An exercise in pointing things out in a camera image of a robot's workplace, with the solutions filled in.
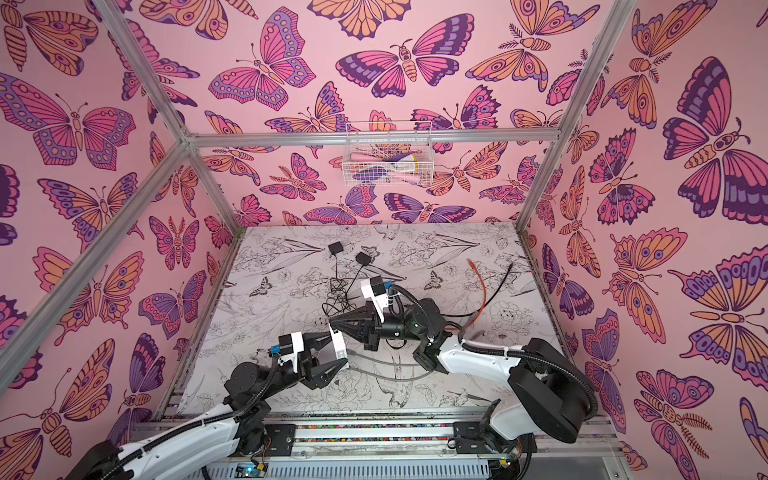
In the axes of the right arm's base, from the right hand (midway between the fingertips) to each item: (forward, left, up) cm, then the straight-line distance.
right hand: (334, 322), depth 62 cm
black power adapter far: (+46, +11, -28) cm, 55 cm away
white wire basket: (+58, -10, +4) cm, 59 cm away
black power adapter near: (+41, 0, -28) cm, 49 cm away
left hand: (-2, 0, -7) cm, 8 cm away
